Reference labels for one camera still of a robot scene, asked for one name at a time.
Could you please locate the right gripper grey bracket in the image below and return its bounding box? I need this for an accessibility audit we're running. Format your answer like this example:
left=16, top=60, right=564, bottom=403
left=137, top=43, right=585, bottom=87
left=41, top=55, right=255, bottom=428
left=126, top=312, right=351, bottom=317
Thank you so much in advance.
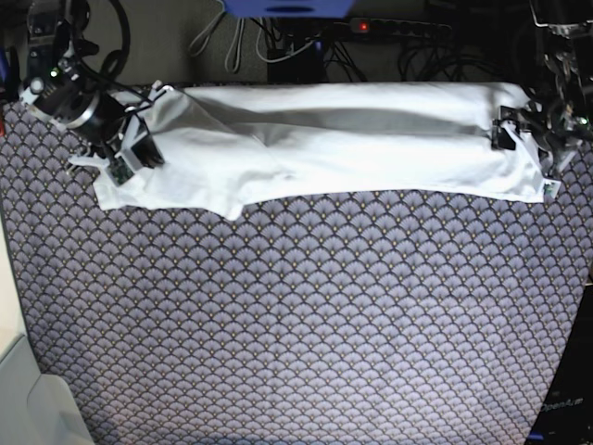
left=67, top=82, right=166, bottom=186

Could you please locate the left gripper grey bracket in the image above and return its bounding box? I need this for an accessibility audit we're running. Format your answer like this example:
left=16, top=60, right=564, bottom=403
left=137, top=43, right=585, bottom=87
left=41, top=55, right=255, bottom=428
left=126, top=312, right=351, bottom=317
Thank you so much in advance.
left=490, top=106, right=587, bottom=197

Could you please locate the white T-shirt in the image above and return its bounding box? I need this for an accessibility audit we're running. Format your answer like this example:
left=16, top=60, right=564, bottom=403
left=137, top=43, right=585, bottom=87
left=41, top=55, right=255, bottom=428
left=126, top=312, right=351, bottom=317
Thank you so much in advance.
left=94, top=83, right=544, bottom=221

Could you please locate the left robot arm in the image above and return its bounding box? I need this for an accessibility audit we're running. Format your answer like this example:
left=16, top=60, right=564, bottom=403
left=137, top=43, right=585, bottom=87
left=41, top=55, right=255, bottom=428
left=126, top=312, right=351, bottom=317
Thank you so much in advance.
left=491, top=1, right=592, bottom=197

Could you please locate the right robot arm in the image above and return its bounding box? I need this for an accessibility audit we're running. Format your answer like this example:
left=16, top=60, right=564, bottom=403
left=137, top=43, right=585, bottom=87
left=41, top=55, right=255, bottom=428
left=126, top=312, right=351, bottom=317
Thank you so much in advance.
left=1, top=1, right=164, bottom=186

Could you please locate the fan patterned grey tablecloth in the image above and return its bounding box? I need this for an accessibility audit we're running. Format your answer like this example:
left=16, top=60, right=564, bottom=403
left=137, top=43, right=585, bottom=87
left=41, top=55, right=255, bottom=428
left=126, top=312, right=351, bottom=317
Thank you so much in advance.
left=1, top=105, right=592, bottom=444

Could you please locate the blue box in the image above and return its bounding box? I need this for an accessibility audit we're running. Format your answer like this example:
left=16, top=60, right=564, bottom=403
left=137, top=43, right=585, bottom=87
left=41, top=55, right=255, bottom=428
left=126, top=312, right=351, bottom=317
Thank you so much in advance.
left=223, top=0, right=354, bottom=19

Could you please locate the grey plastic bin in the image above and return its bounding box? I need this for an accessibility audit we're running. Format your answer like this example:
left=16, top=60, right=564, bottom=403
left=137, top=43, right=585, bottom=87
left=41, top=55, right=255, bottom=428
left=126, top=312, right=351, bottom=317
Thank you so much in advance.
left=1, top=336, right=94, bottom=444

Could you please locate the black stand with OpenArm label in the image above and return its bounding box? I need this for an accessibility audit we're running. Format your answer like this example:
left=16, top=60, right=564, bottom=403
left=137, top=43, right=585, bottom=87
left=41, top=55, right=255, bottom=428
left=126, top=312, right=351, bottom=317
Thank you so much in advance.
left=525, top=285, right=592, bottom=444

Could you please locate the black cable bundle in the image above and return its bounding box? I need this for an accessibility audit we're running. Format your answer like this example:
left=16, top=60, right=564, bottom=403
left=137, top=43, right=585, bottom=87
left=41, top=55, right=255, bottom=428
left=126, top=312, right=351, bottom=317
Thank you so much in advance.
left=254, top=16, right=464, bottom=87

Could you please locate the white power strip red switch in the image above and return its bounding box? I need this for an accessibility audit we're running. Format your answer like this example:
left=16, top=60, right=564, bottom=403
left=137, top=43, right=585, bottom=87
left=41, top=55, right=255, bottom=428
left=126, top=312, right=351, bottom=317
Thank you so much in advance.
left=349, top=18, right=453, bottom=37

